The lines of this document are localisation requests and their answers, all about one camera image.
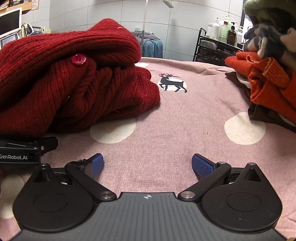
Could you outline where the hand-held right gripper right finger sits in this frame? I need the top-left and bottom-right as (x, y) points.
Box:
(178, 153), (269, 202)

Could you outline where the wooden bookshelf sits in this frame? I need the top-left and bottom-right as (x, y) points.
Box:
(0, 0), (38, 11)

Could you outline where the thin clear pole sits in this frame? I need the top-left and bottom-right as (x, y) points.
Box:
(142, 0), (149, 39)

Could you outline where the checkered knit garment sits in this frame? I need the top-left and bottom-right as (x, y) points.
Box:
(243, 22), (296, 61)

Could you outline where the orange knit sweater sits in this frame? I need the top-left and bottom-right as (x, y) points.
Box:
(225, 51), (296, 116)

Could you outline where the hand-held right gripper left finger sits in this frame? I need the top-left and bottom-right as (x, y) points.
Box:
(23, 153), (117, 202)

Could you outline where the small grey screen device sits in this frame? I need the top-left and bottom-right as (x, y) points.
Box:
(0, 32), (19, 49)

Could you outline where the brown garment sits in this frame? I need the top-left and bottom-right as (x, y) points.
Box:
(225, 71), (296, 133)

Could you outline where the green knit garment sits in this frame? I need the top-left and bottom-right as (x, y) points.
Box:
(244, 0), (296, 26)

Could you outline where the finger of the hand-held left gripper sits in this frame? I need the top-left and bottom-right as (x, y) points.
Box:
(0, 136), (59, 154)

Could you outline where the blue clothes pile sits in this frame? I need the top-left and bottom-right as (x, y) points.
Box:
(133, 31), (164, 58)

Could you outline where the white screen machine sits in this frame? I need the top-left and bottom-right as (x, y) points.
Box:
(0, 7), (23, 39)

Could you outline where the pink deer-printed blanket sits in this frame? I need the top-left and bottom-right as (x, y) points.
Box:
(0, 57), (296, 241)

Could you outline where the black trolley cart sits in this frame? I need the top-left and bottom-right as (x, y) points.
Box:
(193, 28), (244, 67)

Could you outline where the row of bottles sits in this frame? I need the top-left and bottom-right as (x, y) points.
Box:
(206, 15), (245, 47)

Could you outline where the red knit sweater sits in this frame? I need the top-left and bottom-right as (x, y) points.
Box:
(0, 19), (161, 139)

